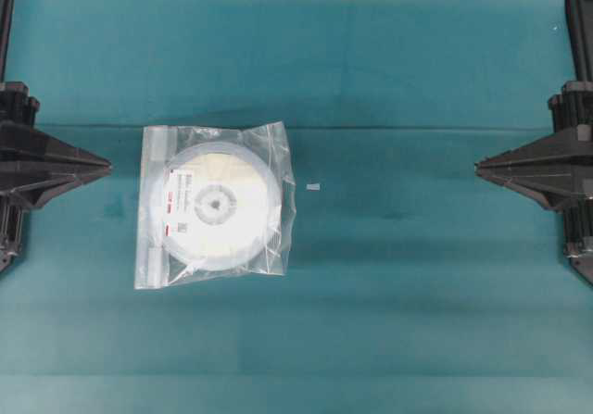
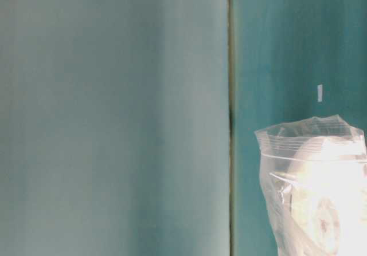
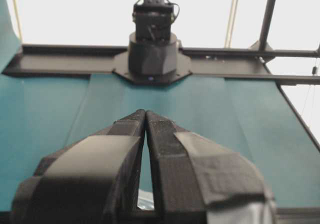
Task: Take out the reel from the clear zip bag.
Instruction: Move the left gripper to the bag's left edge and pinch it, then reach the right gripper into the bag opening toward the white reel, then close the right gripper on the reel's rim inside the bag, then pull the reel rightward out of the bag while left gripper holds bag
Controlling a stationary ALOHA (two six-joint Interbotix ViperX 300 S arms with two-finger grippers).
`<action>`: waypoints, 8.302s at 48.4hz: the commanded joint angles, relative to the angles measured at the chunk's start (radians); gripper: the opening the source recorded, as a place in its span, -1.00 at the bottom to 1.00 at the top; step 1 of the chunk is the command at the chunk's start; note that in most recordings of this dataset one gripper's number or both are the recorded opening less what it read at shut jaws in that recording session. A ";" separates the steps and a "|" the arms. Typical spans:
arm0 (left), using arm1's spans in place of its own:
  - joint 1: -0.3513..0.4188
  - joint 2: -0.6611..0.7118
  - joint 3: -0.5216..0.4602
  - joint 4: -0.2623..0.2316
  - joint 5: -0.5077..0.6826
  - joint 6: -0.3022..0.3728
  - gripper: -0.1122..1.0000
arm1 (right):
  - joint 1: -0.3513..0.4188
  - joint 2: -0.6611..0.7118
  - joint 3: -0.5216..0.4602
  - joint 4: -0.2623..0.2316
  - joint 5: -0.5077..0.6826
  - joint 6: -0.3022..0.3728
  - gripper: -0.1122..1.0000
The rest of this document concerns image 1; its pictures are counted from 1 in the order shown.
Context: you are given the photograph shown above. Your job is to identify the teal table cloth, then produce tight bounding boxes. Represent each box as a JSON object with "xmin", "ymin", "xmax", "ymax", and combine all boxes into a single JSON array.
[{"xmin": 1, "ymin": 0, "xmax": 592, "ymax": 413}]

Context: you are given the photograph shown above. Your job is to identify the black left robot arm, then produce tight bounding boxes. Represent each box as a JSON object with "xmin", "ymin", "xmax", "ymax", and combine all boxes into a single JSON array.
[{"xmin": 1, "ymin": 82, "xmax": 111, "ymax": 270}]

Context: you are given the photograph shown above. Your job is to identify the left black frame rail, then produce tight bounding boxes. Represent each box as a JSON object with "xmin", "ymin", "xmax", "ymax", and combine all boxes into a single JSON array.
[{"xmin": 0, "ymin": 0, "xmax": 15, "ymax": 82}]

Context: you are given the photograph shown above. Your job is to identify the white component tape reel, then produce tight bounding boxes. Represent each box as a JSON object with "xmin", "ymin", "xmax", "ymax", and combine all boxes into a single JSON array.
[{"xmin": 160, "ymin": 142, "xmax": 282, "ymax": 271}]

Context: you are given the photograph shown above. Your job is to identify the right black frame rail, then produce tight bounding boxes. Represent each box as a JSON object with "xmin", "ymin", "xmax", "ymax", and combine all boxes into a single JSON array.
[{"xmin": 564, "ymin": 0, "xmax": 593, "ymax": 82}]

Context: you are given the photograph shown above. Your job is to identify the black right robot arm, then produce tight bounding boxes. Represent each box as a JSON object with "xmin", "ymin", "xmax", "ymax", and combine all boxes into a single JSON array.
[{"xmin": 475, "ymin": 81, "xmax": 592, "ymax": 282}]

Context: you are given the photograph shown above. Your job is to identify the clear plastic zip bag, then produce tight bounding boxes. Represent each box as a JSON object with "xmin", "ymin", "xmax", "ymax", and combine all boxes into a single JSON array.
[{"xmin": 134, "ymin": 122, "xmax": 297, "ymax": 290}]

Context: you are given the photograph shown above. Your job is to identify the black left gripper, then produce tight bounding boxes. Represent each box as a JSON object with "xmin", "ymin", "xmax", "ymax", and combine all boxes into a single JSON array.
[{"xmin": 1, "ymin": 82, "xmax": 112, "ymax": 210}]

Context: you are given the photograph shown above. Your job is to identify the black frame rail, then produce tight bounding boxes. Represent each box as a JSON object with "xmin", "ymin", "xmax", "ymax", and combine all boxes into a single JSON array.
[
  {"xmin": 0, "ymin": 0, "xmax": 15, "ymax": 82},
  {"xmin": 564, "ymin": 0, "xmax": 593, "ymax": 82}
]

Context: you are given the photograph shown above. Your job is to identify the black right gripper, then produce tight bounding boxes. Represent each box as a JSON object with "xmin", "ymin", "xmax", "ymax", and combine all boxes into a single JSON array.
[{"xmin": 475, "ymin": 81, "xmax": 592, "ymax": 211}]

